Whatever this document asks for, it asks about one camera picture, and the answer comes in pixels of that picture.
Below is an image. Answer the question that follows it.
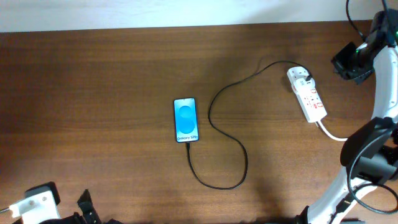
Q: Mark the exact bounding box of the black charging cable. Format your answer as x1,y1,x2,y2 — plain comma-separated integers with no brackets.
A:
185,60,313,190

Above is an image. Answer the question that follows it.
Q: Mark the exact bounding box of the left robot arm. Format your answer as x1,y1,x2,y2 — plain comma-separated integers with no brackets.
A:
1,182,104,224

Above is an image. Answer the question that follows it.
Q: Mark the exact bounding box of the white charger adapter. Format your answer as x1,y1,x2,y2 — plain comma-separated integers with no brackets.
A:
292,77,315,95

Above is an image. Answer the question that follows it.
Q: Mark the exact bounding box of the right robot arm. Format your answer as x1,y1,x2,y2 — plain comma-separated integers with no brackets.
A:
293,9,397,223

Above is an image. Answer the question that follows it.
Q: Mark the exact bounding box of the white power strip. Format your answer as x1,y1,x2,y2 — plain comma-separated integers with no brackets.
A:
287,67,327,123

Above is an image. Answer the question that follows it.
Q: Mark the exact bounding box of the blue Samsung smartphone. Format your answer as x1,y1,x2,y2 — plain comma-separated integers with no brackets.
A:
174,98,199,143

